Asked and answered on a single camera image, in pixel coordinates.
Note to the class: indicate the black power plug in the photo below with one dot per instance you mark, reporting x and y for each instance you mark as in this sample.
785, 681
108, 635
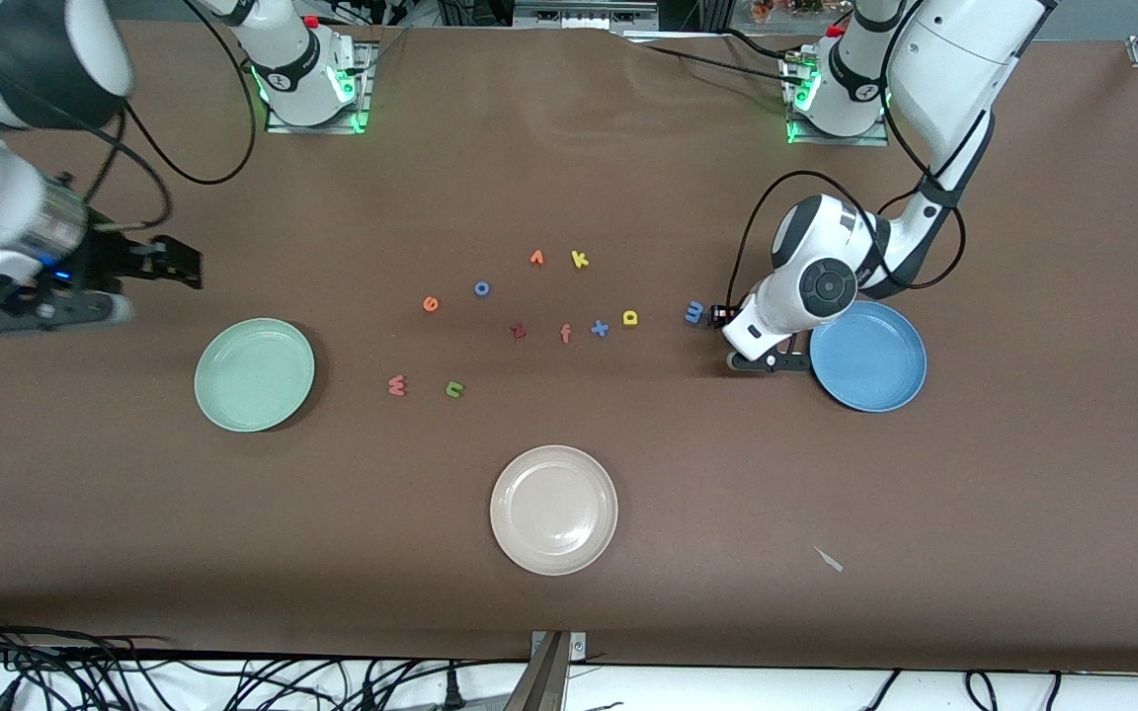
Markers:
451, 691

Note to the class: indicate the colorful object pile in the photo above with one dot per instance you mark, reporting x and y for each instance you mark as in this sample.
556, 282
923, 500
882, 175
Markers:
786, 8

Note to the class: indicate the beige plate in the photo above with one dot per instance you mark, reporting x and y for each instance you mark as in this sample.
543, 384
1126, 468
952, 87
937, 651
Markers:
553, 510

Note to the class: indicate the grey device box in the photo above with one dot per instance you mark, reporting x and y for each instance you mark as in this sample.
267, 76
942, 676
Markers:
584, 12

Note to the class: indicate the aluminium profile bar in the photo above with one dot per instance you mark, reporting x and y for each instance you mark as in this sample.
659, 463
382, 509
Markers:
541, 681

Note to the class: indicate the blue plate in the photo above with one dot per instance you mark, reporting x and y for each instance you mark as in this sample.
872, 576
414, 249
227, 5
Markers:
870, 360

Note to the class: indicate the light green plate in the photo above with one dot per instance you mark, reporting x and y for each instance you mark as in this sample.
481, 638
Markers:
253, 375

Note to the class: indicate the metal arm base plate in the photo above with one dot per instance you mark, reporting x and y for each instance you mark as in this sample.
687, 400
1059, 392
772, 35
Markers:
836, 140
364, 99

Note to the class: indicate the blue foam letter m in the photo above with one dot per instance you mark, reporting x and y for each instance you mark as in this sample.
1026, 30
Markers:
694, 312

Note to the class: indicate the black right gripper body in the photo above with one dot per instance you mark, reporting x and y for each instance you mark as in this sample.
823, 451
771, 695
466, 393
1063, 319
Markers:
113, 261

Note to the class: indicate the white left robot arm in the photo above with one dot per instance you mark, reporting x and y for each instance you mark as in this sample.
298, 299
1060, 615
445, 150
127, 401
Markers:
954, 59

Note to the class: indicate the metal table clamp bracket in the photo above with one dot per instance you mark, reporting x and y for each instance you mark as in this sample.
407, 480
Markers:
577, 647

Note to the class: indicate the red foam letter w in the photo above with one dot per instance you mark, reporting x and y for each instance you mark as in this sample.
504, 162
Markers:
396, 386

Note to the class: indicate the small white paper scrap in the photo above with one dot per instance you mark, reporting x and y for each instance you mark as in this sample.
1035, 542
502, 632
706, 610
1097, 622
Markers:
829, 559

